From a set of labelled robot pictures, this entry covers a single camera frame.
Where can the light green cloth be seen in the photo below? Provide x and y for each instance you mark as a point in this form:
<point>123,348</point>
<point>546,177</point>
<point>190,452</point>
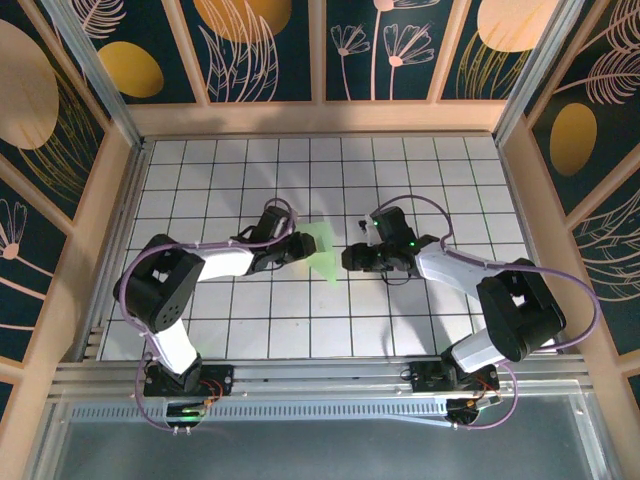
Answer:
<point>325,260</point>

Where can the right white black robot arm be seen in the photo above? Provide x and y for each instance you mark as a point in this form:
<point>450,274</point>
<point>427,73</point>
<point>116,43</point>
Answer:
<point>520,315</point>

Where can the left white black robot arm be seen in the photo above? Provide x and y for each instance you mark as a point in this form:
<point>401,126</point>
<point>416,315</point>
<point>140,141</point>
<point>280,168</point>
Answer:
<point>160,290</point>

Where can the white grid table mat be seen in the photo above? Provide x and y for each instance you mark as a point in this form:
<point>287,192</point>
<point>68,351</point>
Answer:
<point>350,170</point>

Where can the grey frosted panel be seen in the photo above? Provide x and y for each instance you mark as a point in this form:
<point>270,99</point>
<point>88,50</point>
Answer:
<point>325,452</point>

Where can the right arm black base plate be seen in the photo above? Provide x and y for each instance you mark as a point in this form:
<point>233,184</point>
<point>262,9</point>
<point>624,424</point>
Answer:
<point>425,375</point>

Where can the long aluminium base rail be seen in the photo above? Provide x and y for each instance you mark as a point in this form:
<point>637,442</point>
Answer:
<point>325,380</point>

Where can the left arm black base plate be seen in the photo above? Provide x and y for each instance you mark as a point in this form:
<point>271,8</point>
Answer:
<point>220,380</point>

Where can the aluminium side rail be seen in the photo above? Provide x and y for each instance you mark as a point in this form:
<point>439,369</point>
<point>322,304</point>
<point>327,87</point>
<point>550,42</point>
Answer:
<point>112,225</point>
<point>537,225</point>

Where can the aluminium corner post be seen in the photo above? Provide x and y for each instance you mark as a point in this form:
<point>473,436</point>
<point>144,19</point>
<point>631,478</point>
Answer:
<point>535,70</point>
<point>95,75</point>

